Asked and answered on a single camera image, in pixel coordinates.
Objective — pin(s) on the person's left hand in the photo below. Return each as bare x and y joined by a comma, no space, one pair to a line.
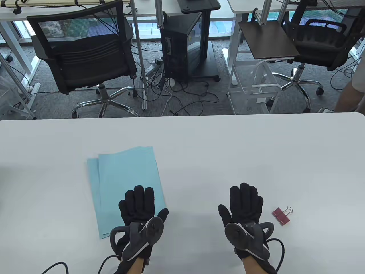
139,202

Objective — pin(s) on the person's right hand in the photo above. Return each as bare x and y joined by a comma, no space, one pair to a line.
245,202

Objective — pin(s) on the light blue paper sheet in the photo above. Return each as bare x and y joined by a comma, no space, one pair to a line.
93,177
128,171

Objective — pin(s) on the red binder clip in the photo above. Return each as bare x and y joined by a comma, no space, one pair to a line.
281,217

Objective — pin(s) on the person's left forearm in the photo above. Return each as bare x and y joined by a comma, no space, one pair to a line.
138,267

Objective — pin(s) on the person's right forearm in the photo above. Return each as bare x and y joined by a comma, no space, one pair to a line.
253,266

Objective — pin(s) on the grey left wrist tracker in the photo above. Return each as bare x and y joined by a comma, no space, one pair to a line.
154,229

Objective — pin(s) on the grey wrist tracker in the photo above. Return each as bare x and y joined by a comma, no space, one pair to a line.
154,229
235,234

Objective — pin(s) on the grey right wrist tracker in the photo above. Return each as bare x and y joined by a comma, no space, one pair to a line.
235,234

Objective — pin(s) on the white power strip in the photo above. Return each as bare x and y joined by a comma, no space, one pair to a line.
154,67

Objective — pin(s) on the black computer tower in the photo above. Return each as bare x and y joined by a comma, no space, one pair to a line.
174,51

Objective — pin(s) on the black mesh office chair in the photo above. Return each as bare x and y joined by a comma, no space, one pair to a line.
85,57

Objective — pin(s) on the dark brown board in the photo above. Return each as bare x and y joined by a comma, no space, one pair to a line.
265,40

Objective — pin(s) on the white metal rack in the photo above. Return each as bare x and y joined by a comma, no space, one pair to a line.
11,97

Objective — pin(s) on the black office chair with armrests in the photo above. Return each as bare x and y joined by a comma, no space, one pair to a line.
319,42

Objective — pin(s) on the black monitor stand cart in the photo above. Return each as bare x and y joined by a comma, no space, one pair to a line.
199,7

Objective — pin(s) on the aluminium profile post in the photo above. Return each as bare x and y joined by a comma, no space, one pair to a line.
282,11
139,57
263,14
159,14

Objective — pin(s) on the cream perforated rail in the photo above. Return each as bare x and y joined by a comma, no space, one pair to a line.
42,2

